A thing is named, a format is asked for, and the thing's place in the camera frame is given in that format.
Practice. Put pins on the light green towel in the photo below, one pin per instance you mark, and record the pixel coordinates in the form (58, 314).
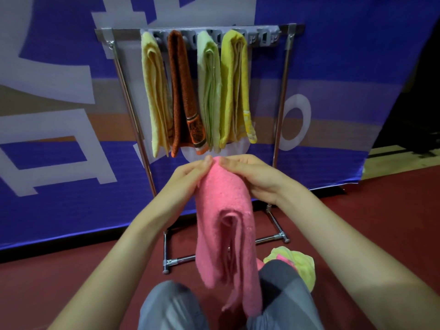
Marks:
(209, 92)

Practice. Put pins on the person's left forearm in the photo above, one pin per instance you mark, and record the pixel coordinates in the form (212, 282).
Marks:
(113, 274)

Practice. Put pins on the pale yellow-green towel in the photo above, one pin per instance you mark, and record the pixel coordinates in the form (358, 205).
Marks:
(299, 262)

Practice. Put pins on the person's right forearm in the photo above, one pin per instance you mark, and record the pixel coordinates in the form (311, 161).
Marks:
(361, 261)

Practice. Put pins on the blue printed banner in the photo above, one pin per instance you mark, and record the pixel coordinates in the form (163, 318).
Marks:
(343, 48)

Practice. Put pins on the pale yellow striped towel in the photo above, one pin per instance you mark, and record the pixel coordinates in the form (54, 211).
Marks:
(154, 96)

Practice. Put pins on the orange towel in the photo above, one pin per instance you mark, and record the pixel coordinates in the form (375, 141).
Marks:
(184, 96)

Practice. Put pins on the bright yellow towel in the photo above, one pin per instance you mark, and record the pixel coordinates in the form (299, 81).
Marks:
(235, 89)

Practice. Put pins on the grey clip hook bar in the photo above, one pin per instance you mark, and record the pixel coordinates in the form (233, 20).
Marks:
(261, 36)

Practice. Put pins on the person's right hand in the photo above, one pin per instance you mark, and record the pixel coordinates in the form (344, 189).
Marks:
(261, 178)

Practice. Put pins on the person's left hand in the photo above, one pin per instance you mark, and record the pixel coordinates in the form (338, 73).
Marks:
(182, 189)

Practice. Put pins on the pink towel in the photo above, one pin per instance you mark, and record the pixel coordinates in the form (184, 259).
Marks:
(227, 237)

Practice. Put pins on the chrome metal rack frame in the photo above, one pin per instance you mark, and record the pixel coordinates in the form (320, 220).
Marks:
(120, 33)

